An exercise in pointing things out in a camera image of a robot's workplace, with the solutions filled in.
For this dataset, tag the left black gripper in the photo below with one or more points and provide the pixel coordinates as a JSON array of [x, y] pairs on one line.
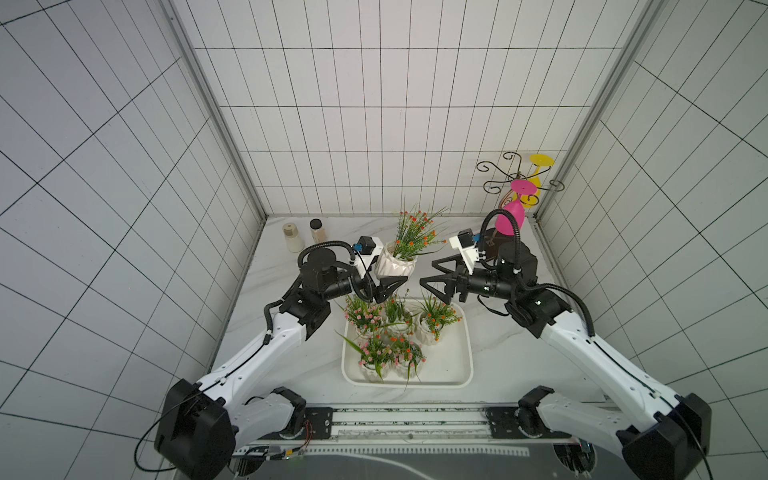
[[382, 291]]

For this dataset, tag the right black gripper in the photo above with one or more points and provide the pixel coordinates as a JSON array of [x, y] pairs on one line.
[[459, 285]]

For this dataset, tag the red flower white pot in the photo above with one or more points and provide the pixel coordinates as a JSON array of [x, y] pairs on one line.
[[400, 320]]

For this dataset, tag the white rectangular storage tray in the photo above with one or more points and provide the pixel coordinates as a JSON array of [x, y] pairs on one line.
[[449, 363]]

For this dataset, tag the pink flower white pot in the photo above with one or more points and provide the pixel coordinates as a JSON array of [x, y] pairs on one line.
[[366, 318]]

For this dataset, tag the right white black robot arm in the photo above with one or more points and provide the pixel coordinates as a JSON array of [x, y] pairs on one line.
[[659, 433]]

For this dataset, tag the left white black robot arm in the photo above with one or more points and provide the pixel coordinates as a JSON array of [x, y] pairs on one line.
[[203, 423]]

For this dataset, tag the black lid spice jar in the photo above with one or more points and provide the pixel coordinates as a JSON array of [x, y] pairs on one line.
[[317, 230]]

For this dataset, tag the white spice jar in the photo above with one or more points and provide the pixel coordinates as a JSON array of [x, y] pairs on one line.
[[293, 239]]

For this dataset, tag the yellow wine glass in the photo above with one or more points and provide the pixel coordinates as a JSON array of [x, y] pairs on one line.
[[543, 163]]

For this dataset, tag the black metal glass rack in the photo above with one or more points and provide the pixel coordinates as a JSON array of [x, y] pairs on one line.
[[513, 184]]

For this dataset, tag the aluminium mounting rail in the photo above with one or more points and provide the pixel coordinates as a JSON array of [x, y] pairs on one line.
[[419, 424]]

